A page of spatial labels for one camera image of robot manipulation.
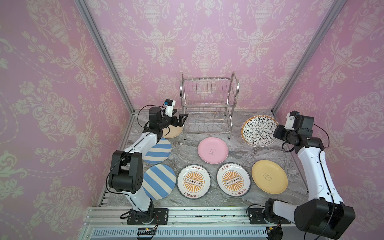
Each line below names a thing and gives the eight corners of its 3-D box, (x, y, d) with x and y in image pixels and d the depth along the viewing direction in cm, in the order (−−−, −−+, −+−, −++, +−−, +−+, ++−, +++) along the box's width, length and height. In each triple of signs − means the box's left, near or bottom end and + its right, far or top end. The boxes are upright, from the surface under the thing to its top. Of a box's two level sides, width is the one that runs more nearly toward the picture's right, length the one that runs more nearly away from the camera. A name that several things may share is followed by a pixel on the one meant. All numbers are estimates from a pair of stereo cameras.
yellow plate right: (257, 193, 83) (258, 192, 81) (249, 161, 95) (250, 159, 93) (291, 193, 83) (293, 192, 81) (278, 161, 95) (280, 159, 93)
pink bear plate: (197, 164, 94) (197, 162, 92) (197, 139, 106) (197, 137, 104) (229, 164, 94) (230, 162, 92) (225, 139, 106) (226, 137, 104)
